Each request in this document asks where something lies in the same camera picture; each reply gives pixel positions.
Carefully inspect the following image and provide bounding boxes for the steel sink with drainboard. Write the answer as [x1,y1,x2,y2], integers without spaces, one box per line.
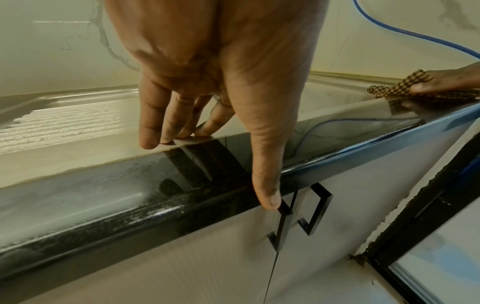
[0,70,413,189]

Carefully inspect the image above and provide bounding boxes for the brown checkered cloth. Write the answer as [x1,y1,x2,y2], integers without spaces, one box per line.
[366,69,480,100]

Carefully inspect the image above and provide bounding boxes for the black cabinet handle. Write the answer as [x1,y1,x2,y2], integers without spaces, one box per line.
[266,199,294,253]
[297,182,334,236]

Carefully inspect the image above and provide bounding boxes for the person's right hand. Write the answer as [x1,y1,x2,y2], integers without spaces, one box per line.
[410,61,480,96]

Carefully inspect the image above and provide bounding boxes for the black door frame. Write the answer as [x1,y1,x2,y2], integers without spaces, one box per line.
[348,154,480,304]

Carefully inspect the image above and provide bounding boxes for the person's left hand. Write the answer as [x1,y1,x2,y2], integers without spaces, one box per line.
[103,0,331,211]

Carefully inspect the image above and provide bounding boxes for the white cabinet door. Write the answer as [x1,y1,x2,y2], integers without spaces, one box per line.
[264,114,478,304]
[11,190,297,304]

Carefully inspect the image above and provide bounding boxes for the blue hose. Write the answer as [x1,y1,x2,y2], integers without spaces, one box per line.
[351,0,480,59]

